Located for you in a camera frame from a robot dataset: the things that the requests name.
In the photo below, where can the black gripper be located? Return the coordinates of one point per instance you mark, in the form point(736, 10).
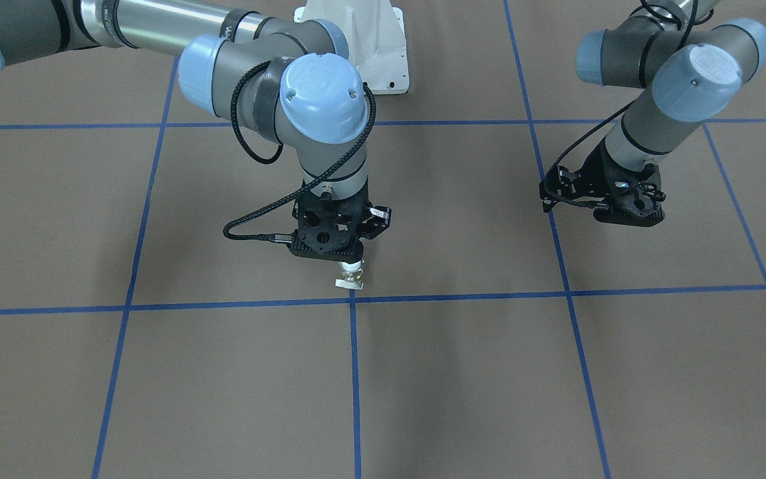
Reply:
point(597, 175)
point(379, 220)

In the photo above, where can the white PPR brass valve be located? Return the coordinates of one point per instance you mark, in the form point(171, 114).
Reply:
point(350, 275)

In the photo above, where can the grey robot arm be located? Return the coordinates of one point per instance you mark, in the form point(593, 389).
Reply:
point(292, 83)
point(685, 76)

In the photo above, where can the white metal camera stand base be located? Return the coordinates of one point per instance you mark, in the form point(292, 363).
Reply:
point(376, 39)

